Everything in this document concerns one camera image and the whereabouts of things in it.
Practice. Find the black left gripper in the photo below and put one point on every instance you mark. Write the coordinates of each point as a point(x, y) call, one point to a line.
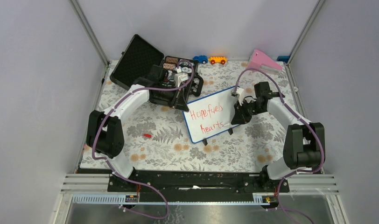
point(178, 102)

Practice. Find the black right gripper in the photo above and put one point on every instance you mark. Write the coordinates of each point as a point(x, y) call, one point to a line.
point(240, 116)

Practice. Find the blue framed whiteboard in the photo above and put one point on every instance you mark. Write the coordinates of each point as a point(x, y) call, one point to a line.
point(207, 115)

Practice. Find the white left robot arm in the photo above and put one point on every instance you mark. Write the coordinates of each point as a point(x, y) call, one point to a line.
point(105, 135)

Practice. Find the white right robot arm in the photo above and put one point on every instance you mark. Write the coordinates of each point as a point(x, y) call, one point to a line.
point(304, 142)

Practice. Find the black poker chip case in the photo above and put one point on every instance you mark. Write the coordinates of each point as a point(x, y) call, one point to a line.
point(141, 63)

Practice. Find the floral tablecloth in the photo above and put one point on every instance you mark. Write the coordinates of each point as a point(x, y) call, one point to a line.
point(248, 149)

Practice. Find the blue toy car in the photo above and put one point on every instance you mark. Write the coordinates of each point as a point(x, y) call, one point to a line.
point(201, 59)

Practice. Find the orange toy car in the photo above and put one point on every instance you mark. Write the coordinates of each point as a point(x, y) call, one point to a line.
point(217, 59)

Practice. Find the pink plastic stand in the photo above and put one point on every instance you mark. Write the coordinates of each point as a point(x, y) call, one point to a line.
point(259, 60)

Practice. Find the blue block in corner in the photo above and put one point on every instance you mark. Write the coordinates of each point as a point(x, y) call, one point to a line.
point(283, 59)

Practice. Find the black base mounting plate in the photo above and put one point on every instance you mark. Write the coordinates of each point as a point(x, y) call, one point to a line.
point(196, 187)

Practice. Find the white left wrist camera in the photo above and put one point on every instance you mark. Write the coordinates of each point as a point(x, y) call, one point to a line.
point(181, 75)

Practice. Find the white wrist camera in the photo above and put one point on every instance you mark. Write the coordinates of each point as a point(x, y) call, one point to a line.
point(181, 75)
point(239, 93)

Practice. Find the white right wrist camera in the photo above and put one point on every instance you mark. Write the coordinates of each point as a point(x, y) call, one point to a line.
point(239, 93)

